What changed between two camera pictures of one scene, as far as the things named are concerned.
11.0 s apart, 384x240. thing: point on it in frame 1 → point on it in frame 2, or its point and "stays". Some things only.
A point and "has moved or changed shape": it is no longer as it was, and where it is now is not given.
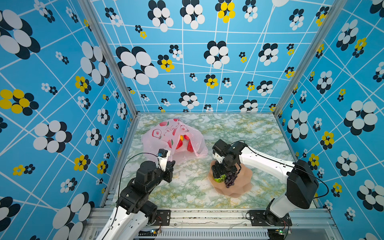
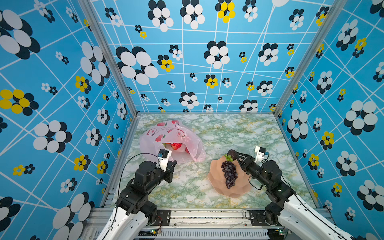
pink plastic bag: (166, 136) has moved or changed shape
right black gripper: (217, 172) → (247, 164)
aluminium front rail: (229, 224) stays
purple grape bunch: (230, 179) stays
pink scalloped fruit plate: (242, 183) stays
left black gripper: (168, 171) stays
